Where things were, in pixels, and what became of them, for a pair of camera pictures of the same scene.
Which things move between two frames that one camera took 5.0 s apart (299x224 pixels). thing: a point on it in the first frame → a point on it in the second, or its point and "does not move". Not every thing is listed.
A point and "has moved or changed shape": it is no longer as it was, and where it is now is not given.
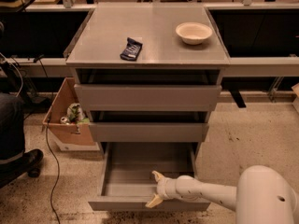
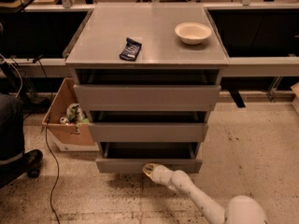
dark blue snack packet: x=132 y=50 does not move
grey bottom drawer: x=128 y=182 has moved or changed shape
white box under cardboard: x=91 y=147 does not move
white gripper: x=163 y=189 → x=161 y=174
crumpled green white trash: x=75 y=116 does not move
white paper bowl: x=193 y=33 does not move
